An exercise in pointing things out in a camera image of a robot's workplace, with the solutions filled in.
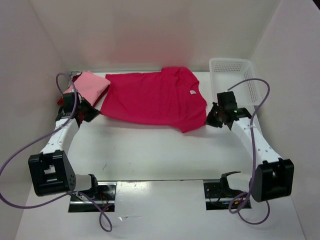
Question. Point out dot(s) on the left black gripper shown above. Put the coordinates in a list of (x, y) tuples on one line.
[(93, 112)]

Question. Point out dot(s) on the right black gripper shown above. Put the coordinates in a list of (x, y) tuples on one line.
[(210, 120)]

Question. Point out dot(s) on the light pink t-shirt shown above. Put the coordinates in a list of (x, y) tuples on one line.
[(90, 86)]

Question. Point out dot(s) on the dark red t-shirt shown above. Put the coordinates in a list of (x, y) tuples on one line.
[(100, 96)]

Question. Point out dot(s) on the magenta t-shirt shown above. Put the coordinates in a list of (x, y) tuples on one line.
[(170, 97)]

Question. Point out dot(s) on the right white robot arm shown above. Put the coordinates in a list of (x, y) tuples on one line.
[(272, 176)]

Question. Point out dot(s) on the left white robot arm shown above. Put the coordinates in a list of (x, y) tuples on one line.
[(51, 171)]

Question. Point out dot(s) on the white plastic basket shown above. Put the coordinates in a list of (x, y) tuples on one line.
[(226, 72)]

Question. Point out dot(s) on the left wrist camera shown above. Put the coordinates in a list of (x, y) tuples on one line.
[(70, 102)]

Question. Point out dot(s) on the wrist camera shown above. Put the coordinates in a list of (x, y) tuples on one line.
[(70, 102), (226, 100)]

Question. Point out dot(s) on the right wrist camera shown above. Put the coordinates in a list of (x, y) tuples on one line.
[(226, 100)]

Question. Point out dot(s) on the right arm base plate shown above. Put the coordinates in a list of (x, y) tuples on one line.
[(217, 198)]

